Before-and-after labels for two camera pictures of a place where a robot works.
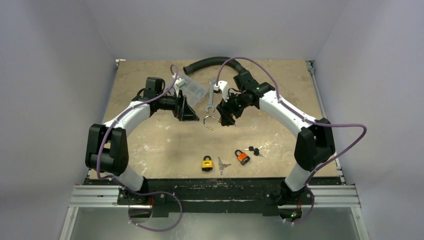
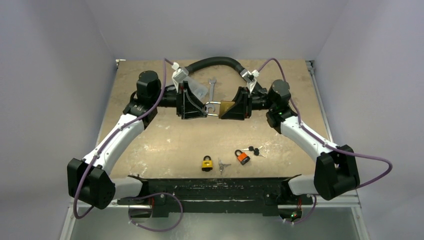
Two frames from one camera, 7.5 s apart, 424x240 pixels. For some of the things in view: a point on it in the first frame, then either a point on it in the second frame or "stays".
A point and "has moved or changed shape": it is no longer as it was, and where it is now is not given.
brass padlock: x=219 y=120 has moved or changed shape
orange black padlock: x=243 y=158 stays
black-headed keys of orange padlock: x=256 y=150 stays
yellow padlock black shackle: x=207 y=165 stays
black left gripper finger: x=188 y=114 → x=192 y=107
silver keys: x=222 y=166 stays
